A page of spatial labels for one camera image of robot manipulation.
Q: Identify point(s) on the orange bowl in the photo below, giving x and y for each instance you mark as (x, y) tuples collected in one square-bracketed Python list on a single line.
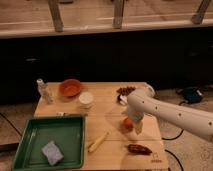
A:
[(70, 87)]

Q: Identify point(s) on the green plastic tray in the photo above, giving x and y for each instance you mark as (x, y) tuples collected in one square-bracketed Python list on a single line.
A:
[(67, 132)]

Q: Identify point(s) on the blue grey sponge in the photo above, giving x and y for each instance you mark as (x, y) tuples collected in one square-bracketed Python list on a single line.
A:
[(52, 153)]

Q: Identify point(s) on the dark red dried chili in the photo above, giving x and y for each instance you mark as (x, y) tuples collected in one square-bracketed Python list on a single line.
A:
[(138, 149)]

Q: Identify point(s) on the white paper cup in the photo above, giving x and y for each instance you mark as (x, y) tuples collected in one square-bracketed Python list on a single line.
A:
[(86, 99)]

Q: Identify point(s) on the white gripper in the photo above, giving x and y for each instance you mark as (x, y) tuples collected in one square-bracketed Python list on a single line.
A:
[(136, 117)]

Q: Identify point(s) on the red apple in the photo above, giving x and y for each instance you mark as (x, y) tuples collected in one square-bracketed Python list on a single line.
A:
[(127, 124)]

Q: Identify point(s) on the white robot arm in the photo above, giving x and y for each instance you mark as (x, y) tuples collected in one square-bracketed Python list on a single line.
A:
[(197, 122)]

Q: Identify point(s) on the small white bottle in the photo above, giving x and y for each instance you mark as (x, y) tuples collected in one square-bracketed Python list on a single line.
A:
[(44, 91)]

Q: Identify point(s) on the blue black device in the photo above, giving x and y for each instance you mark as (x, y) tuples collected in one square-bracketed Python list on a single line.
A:
[(192, 95)]

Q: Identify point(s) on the yellow corn cob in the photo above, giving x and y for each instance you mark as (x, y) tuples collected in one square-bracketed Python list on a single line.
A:
[(97, 142)]

